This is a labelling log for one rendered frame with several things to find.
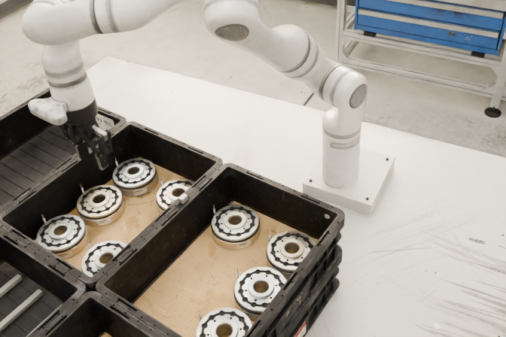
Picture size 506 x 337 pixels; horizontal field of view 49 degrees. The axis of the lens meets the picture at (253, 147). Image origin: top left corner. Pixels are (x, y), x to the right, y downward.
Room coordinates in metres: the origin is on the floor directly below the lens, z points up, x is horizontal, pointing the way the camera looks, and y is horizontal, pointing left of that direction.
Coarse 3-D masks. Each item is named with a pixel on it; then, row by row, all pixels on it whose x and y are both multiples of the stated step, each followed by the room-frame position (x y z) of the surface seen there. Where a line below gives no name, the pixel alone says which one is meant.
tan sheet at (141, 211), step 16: (160, 176) 1.01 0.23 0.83; (176, 176) 1.01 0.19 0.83; (128, 208) 0.91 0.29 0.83; (144, 208) 0.90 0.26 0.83; (112, 224) 0.86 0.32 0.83; (128, 224) 0.86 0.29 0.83; (144, 224) 0.85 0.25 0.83; (96, 240) 0.82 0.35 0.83; (112, 240) 0.82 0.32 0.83; (128, 240) 0.81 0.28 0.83; (80, 256) 0.78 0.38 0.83
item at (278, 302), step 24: (240, 168) 0.90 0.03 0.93; (288, 192) 0.82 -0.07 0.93; (168, 216) 0.78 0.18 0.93; (144, 240) 0.72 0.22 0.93; (120, 264) 0.67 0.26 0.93; (312, 264) 0.64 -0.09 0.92; (96, 288) 0.61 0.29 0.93; (288, 288) 0.58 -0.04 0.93; (144, 312) 0.56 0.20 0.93; (264, 312) 0.54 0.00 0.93; (168, 336) 0.51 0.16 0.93
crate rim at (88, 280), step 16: (144, 128) 1.08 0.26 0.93; (96, 144) 1.03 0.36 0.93; (176, 144) 1.00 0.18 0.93; (80, 160) 0.97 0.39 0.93; (208, 176) 0.89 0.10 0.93; (32, 192) 0.88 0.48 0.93; (192, 192) 0.84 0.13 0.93; (16, 208) 0.83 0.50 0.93; (0, 224) 0.79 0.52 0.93; (32, 240) 0.74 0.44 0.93; (48, 256) 0.70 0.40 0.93; (80, 272) 0.65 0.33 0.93
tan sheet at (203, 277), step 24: (264, 216) 0.85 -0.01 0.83; (264, 240) 0.78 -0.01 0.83; (192, 264) 0.73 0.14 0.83; (216, 264) 0.73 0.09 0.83; (240, 264) 0.72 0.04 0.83; (264, 264) 0.72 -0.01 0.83; (168, 288) 0.68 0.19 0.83; (192, 288) 0.67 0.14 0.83; (216, 288) 0.67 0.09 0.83; (168, 312) 0.62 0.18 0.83; (192, 312) 0.62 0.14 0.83; (192, 336) 0.57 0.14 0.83
